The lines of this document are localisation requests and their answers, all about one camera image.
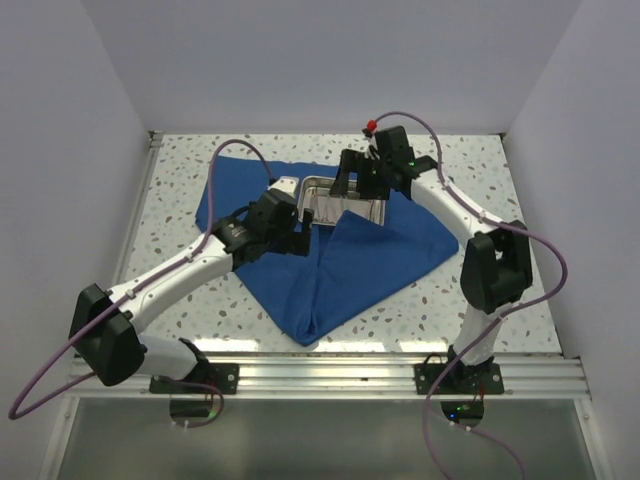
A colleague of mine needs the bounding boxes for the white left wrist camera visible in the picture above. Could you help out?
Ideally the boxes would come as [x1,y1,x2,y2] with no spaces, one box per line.
[268,176,299,199]

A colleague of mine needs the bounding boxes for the aluminium rail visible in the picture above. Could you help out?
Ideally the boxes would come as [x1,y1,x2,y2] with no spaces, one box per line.
[104,131,165,291]
[63,352,594,401]

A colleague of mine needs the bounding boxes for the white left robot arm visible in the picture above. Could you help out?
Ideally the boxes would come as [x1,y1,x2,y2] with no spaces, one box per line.
[70,177,313,393]

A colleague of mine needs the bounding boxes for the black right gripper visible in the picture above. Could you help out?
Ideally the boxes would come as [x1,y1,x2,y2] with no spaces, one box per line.
[330,149,392,202]

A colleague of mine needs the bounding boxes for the aluminium front rail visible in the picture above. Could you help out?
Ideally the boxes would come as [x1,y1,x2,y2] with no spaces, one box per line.
[63,352,594,401]

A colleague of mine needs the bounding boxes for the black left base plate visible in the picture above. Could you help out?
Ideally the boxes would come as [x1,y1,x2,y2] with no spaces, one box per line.
[149,363,240,395]

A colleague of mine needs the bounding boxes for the aluminium left side rail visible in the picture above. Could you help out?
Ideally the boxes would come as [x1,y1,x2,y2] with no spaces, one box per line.
[104,131,165,291]

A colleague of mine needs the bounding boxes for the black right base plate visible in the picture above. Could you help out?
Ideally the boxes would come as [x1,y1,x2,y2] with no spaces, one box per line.
[413,354,505,395]

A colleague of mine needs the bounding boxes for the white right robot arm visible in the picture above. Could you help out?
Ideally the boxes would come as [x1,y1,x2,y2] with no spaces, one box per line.
[329,120,533,395]

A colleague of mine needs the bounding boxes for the stainless steel instrument tray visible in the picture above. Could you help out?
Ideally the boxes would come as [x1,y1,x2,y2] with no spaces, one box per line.
[298,176,386,227]

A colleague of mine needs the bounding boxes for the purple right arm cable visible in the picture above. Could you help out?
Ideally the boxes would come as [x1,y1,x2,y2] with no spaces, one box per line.
[372,110,569,480]

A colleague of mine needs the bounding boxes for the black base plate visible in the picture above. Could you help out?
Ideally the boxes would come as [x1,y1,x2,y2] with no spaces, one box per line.
[413,354,505,395]
[149,363,240,395]

